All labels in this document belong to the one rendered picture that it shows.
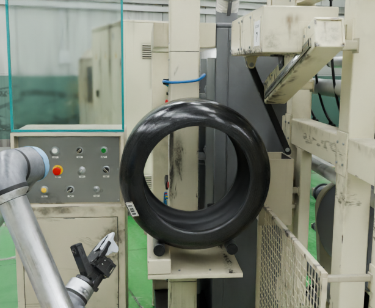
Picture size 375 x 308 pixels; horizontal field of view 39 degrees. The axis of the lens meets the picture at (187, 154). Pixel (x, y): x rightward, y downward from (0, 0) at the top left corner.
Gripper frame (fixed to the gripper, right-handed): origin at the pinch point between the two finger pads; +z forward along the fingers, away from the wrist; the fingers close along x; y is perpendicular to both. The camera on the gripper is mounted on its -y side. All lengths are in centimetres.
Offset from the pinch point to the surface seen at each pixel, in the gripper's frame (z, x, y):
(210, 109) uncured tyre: 49, 29, -7
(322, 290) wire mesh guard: 2, 65, 39
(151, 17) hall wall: 753, -657, 71
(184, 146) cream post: 59, -9, 10
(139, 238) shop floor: 142, -252, 131
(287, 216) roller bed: 59, 13, 60
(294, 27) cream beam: 61, 70, -17
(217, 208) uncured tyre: 43, -1, 34
